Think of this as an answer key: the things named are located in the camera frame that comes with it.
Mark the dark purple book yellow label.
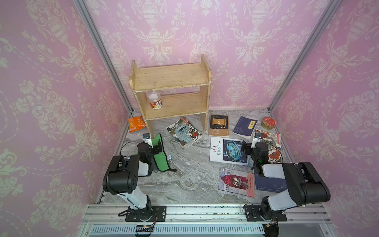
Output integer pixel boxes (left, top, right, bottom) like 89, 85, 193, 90
233, 116, 258, 140

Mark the orange snack packet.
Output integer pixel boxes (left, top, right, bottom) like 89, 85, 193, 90
127, 116, 146, 133

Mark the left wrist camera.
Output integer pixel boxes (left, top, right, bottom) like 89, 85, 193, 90
143, 133, 153, 147

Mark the white book blue swirl cover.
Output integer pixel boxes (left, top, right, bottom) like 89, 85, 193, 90
210, 137, 251, 166

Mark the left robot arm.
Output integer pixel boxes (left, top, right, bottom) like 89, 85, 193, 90
102, 139, 166, 222

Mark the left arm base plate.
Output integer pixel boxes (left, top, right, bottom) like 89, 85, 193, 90
125, 205, 167, 222

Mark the red illustrated Chinese book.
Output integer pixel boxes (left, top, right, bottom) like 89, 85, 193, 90
255, 129, 282, 164

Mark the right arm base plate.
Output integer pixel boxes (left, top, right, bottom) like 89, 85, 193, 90
242, 203, 287, 222

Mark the black and tan book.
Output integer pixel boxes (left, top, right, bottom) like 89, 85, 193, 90
208, 115, 230, 137

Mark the white plastic jar red label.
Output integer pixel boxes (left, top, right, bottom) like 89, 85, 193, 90
146, 91, 162, 110

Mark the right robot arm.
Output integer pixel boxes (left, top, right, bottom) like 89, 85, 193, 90
241, 141, 331, 221

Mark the red round tin can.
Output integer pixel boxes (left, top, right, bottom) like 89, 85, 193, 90
261, 117, 276, 130

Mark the green cloth with black trim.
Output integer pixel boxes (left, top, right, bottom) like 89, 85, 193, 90
152, 134, 177, 172

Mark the wooden two-tier shelf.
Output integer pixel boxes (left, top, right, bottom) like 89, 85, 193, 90
129, 55, 212, 134

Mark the dark blue book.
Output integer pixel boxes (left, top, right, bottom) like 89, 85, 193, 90
255, 174, 287, 193

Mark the grey-green illustrated Chinese book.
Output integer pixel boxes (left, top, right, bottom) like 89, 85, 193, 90
166, 117, 202, 149

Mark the pink Hamlet book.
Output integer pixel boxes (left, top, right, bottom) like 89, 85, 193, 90
218, 168, 255, 198

